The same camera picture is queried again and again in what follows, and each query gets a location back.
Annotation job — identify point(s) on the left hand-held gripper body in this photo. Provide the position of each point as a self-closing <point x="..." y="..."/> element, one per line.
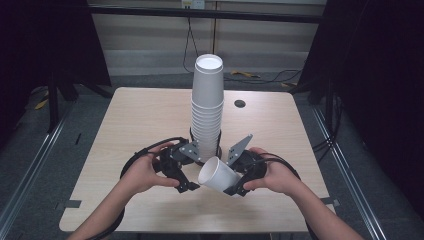
<point x="186" y="151"/>

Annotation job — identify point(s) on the grey tape piece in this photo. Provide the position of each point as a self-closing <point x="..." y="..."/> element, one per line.
<point x="71" y="203"/>
<point x="331" y="201"/>

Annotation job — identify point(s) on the stack of white paper cups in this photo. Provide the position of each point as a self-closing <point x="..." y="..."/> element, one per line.
<point x="207" y="100"/>

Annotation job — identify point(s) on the metal floor rail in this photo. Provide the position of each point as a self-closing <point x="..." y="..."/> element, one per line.
<point x="30" y="166"/>
<point x="350" y="180"/>

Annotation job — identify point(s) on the black horizontal bar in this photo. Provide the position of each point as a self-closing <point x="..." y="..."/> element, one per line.
<point x="206" y="14"/>

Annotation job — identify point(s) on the black table grommet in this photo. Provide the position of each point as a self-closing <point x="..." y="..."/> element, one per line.
<point x="239" y="103"/>

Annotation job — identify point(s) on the yellow floor tape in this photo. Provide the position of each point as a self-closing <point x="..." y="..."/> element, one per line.
<point x="245" y="73"/>
<point x="41" y="103"/>

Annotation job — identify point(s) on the person's left hand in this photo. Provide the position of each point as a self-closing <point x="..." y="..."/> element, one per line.
<point x="143" y="173"/>

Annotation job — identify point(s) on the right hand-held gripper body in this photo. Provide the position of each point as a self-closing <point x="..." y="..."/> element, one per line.
<point x="248" y="165"/>

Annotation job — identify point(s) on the black metal stand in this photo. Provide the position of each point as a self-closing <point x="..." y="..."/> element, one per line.
<point x="53" y="100"/>

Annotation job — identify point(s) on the black curtain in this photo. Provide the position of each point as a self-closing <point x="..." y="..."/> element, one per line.
<point x="43" y="43"/>
<point x="376" y="93"/>

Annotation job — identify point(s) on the single white paper cup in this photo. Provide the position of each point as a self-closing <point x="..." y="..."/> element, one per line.
<point x="216" y="175"/>

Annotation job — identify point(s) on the white wall outlet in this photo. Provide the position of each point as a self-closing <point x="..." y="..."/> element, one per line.
<point x="193" y="3"/>

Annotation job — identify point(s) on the person's right hand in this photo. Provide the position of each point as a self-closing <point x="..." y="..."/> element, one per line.
<point x="280" y="176"/>

